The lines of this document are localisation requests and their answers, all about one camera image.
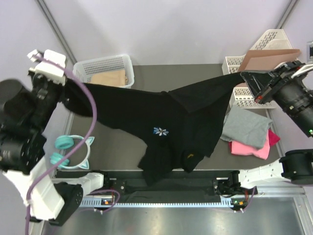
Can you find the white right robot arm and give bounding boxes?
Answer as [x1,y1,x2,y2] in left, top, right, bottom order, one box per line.
[228,60,313,194]

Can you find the white perforated plastic basket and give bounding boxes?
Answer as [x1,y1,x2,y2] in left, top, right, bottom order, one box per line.
[73,54,135,89]

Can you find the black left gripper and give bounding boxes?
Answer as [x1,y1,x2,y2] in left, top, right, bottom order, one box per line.
[26,66,68,131]

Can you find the pink t shirt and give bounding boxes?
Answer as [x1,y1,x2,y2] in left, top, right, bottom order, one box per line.
[229,141,270,160]

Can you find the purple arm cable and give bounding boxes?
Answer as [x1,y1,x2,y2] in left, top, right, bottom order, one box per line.
[233,186,257,212]
[24,55,121,235]

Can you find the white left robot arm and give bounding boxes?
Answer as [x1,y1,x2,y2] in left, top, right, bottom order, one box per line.
[0,73,111,226]

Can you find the beige folded t shirt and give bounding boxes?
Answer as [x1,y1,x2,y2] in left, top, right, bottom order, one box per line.
[90,70,128,87]

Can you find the teal cat ear headphones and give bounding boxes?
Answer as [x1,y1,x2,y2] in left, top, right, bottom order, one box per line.
[49,135,95,171]

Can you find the white slotted cable duct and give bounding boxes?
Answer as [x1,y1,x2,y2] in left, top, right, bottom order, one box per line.
[80,197,234,208]

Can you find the brown cardboard folder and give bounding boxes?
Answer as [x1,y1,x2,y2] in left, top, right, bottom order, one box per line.
[236,48,301,88]

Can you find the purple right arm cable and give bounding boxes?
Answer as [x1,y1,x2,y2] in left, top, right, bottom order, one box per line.
[233,186,257,212]

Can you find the black t shirt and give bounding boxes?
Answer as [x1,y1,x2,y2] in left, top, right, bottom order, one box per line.
[64,72,245,187]

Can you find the grey t shirt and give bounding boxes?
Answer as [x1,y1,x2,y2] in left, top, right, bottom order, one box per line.
[221,106,272,149]

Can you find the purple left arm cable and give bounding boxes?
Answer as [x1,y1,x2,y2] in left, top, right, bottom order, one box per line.
[24,55,121,235]

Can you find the red cloth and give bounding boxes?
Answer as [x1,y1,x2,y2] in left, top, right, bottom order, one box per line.
[268,129,280,146]

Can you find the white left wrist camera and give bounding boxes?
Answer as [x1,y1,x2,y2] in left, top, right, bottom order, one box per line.
[27,49,67,86]

